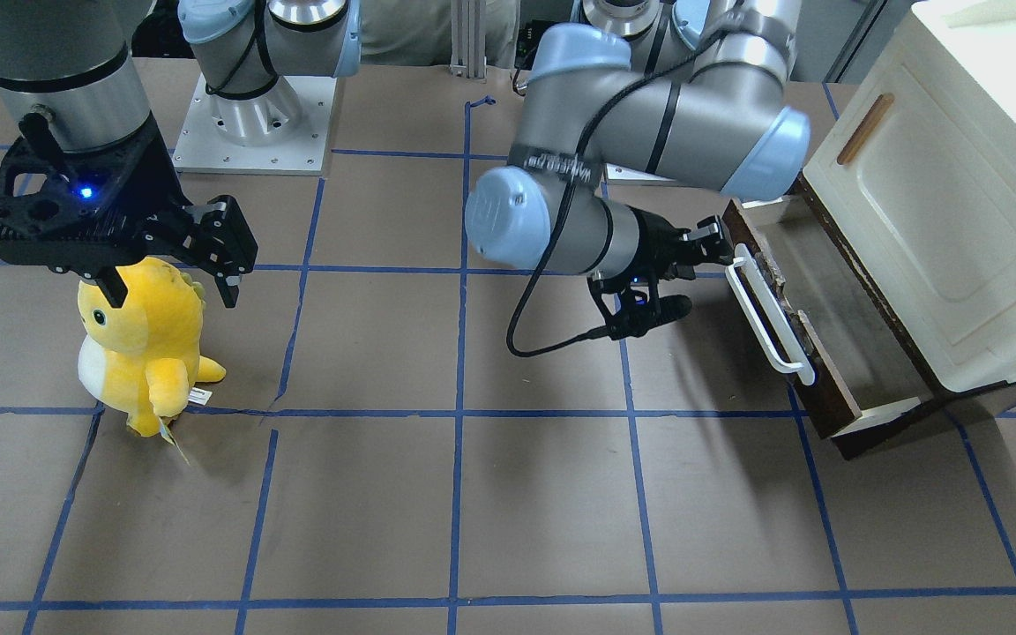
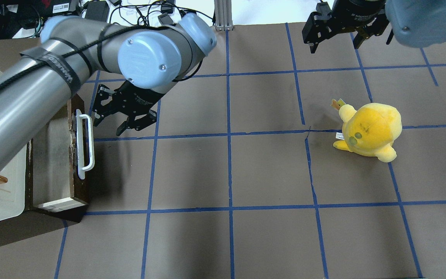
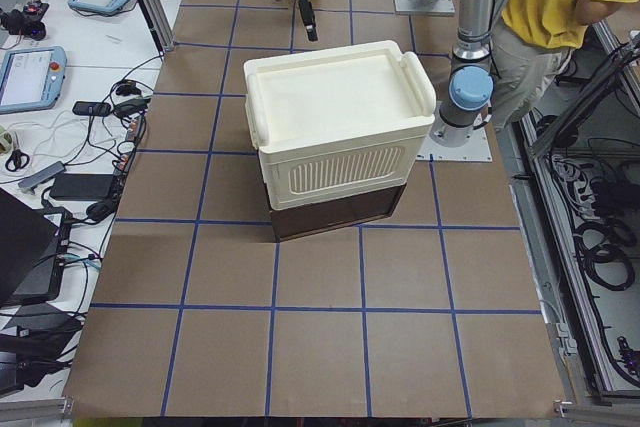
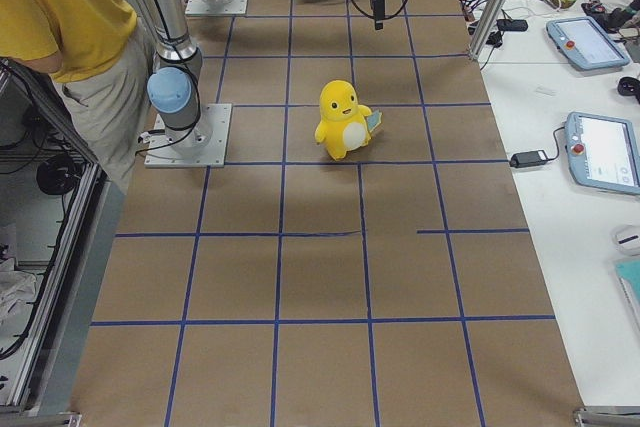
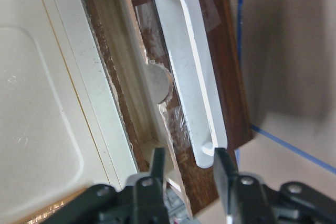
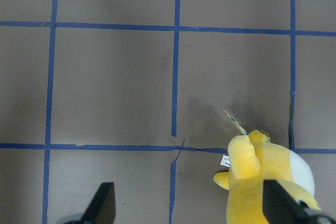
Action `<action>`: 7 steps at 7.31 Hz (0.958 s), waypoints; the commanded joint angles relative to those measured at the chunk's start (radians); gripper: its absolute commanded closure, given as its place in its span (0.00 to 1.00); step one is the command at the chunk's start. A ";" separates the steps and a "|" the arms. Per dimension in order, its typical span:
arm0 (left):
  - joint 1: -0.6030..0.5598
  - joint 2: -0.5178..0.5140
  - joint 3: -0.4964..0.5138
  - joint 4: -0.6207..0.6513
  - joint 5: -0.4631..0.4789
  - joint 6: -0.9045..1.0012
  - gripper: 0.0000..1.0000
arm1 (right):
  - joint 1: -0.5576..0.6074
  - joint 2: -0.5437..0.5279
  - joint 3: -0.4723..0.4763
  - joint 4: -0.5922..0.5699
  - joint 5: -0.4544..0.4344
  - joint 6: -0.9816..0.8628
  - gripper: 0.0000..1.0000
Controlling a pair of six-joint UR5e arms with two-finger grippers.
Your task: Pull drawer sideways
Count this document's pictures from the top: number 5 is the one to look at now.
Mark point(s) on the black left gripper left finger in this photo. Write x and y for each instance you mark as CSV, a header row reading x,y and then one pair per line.
x,y
147,192

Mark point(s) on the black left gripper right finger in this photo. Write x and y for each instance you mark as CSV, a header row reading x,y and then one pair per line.
x,y
243,197

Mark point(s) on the cream plastic storage cabinet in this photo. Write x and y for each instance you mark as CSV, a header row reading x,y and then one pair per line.
x,y
60,128

